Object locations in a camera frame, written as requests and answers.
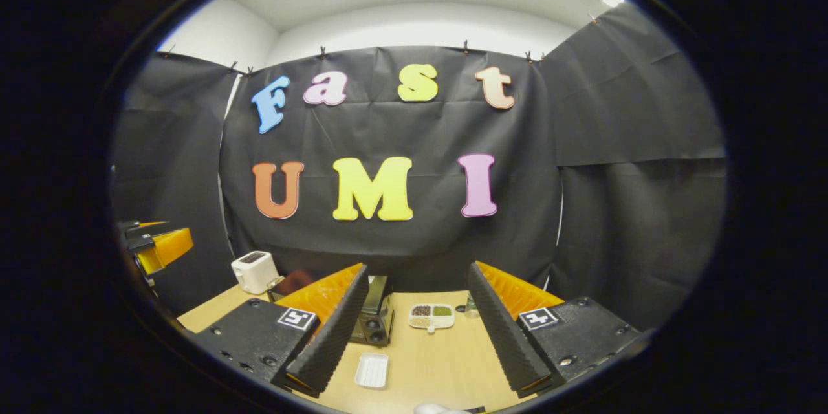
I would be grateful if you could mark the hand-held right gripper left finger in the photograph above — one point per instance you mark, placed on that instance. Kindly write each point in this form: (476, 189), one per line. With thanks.
(333, 336)

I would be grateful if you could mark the black backdrop cloth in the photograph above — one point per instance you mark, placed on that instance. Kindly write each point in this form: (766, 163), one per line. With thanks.
(420, 136)

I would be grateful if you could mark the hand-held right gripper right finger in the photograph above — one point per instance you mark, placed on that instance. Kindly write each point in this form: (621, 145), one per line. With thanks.
(504, 333)

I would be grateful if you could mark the row of small cloth clips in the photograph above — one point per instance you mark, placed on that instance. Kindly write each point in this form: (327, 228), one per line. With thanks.
(322, 52)

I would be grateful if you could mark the white toaster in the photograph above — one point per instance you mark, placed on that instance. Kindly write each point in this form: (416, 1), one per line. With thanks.
(254, 272)

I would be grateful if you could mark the clear plastic water bottle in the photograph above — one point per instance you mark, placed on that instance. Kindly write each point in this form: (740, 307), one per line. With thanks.
(471, 307)

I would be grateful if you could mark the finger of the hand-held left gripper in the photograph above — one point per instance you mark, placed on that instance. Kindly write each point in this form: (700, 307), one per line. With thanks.
(171, 246)
(139, 227)

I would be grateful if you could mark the black electric oven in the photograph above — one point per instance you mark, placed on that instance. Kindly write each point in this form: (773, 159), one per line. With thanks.
(375, 314)

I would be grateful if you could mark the white rectangular tray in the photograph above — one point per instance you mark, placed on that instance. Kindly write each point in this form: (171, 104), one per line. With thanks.
(372, 370)

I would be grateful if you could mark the white divided spice dish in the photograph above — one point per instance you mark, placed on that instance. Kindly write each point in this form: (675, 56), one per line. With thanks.
(431, 315)

